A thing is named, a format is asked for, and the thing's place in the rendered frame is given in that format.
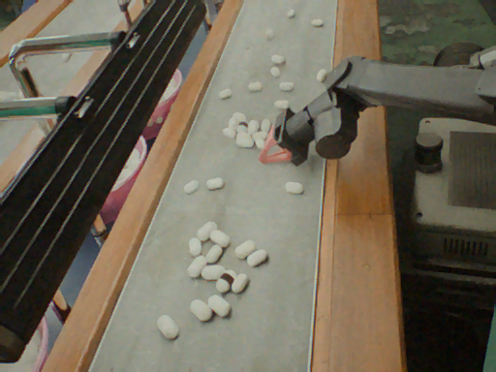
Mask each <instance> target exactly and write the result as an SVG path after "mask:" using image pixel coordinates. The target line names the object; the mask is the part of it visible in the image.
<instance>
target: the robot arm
mask: <svg viewBox="0 0 496 372"><path fill-rule="evenodd" d="M385 105H387V106H395V107H401V108H405V109H414V110H419V111H424V112H429V113H434V114H439V115H443V116H448V117H453V118H458V119H463V120H468V121H473V122H478V123H481V124H486V125H490V126H494V127H496V60H492V61H491V62H490V63H489V65H488V66H487V67H486V69H485V70H473V69H458V68H444V67H430V66H416V65H401V64H390V63H385V62H382V61H379V60H375V59H367V58H365V57H364V56H349V57H347V58H346V59H344V60H343V61H342V62H341V63H340V64H339V65H338V66H337V67H335V68H334V69H333V70H332V71H331V72H330V73H329V74H328V75H327V76H326V77H325V91H324V92H323V93H321V94H320V95H319V96H318V97H316V98H315V99H314V100H313V101H311V102H310V103H309V104H308V105H306V106H305V107H304V108H302V109H301V110H300V111H299V112H297V113H294V112H292V111H291V110H290V109H289V108H285V109H284V110H283V111H282V112H280V113H279V114H278V115H277V116H276V120H275V123H274V124H273V125H272V127H271V130H270V132H269V134H268V136H267V139H266V141H265V143H264V146H263V149H262V151H261V153H260V155H259V157H258V160H259V161H260V162H262V163H263V164H265V163H270V162H276V161H291V162H292V163H293V164H294V165H295V166H299V165H300V164H302V163H303V162H305V161H306V160H307V156H308V148H309V142H311V141H312V140H315V150H316V152H317V154H318V155H319V156H321V157H323V158H325V159H331V160H332V159H339V158H342V157H344V156H346V155H347V154H348V153H349V152H350V150H351V147H352V145H351V143H352V142H353V141H355V140H356V138H357V135H358V132H357V120H358V119H360V115H359V111H361V112H364V111H365V110H366V109H367V108H368V107H371V108H372V107H375V108H376V107H377V106H385ZM275 144H276V145H277V146H278V147H279V148H281V149H280V150H278V151H276V152H274V153H271V154H269V155H266V154H267V152H268V150H269V149H270V147H271V146H272V145H275Z"/></svg>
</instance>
